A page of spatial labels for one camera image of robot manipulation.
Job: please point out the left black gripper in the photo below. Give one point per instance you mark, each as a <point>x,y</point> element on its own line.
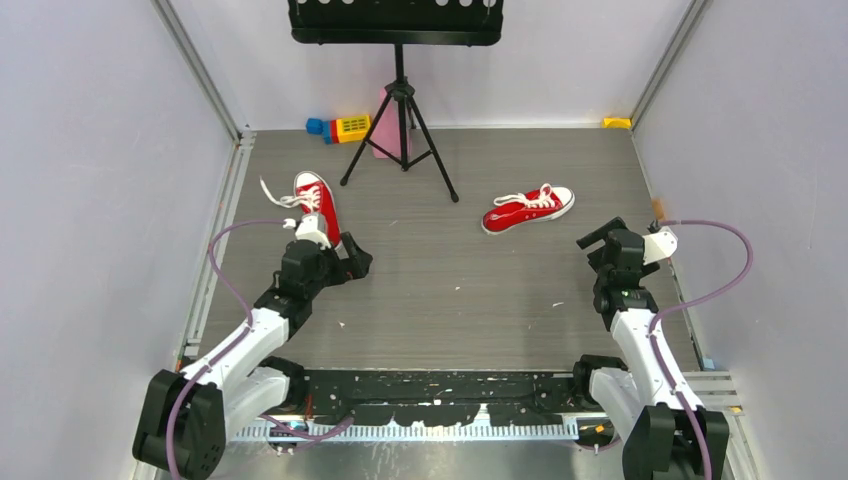
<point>356,262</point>

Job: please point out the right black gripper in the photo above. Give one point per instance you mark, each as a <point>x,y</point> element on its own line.
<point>600,234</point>

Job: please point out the red sneaker with laces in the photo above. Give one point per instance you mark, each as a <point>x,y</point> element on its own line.
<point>312,194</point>

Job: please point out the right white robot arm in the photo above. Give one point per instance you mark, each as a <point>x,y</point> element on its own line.
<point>666,430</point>

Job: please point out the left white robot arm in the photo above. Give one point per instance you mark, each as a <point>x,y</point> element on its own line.
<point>189,416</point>

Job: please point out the red sneaker far right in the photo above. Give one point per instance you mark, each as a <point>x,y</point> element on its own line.
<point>546,203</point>

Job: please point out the yellow corner object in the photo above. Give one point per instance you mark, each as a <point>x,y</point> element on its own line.
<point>616,123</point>

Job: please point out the pink foam block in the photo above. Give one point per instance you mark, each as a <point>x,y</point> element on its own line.
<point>387,131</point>

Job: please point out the colourful toy block stack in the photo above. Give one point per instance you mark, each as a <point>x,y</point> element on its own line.
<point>341,130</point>

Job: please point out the black music stand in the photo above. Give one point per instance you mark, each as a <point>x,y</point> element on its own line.
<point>398,24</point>

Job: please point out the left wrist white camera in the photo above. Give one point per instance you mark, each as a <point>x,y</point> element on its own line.
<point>310,227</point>

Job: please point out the wrist white camera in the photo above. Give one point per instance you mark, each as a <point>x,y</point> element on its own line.
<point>310,227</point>
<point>660,245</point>

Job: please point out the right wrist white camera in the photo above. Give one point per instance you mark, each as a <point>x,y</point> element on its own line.
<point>660,245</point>

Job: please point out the small brown wall block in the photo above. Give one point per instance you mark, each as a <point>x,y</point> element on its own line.
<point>658,209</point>

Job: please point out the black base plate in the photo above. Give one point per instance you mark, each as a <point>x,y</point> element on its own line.
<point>439,398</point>

